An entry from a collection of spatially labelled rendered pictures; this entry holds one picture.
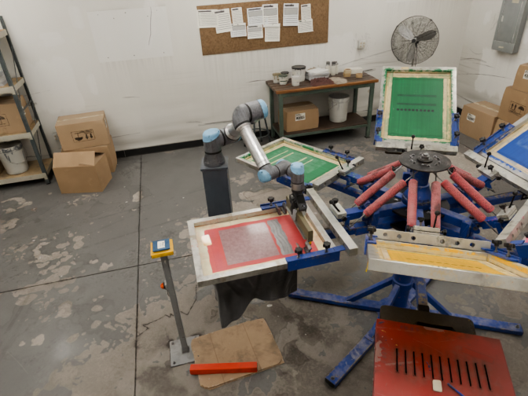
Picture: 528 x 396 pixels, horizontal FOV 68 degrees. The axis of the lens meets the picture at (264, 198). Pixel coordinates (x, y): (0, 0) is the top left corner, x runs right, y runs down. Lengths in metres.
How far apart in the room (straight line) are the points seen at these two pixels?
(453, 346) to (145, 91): 5.00
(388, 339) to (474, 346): 0.31
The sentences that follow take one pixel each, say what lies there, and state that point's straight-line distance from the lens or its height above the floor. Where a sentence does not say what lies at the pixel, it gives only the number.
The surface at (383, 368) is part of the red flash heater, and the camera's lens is 1.59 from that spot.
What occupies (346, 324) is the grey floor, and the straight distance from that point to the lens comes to 3.17.
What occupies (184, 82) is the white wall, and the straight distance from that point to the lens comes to 5.81.
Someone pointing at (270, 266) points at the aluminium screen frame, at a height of 0.99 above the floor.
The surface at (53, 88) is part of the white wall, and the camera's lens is 5.95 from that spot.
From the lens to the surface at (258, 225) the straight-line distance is 2.47.
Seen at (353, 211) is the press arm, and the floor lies 1.04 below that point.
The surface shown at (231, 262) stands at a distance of 2.21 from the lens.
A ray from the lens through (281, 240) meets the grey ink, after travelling 2.33.
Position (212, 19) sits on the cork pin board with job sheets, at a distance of 5.70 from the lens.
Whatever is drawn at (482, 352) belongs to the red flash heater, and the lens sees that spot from 1.75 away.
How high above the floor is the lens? 2.38
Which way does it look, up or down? 31 degrees down
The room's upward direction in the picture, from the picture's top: 3 degrees counter-clockwise
